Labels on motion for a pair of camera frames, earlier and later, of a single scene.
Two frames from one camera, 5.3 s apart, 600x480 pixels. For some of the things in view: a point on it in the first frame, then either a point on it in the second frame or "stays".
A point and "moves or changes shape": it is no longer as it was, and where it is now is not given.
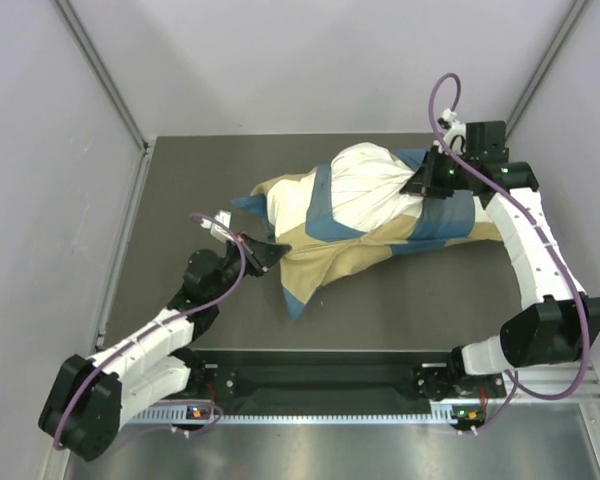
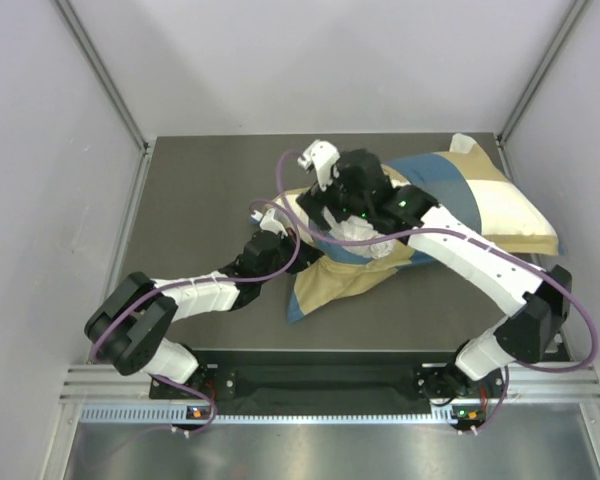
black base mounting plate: x=325 y=375 stays
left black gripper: x=266 y=254 → x=306 y=256
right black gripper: x=429 y=182 → x=313 y=201
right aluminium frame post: x=575 y=13 stays
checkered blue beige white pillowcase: x=351 y=207 moves or changes shape
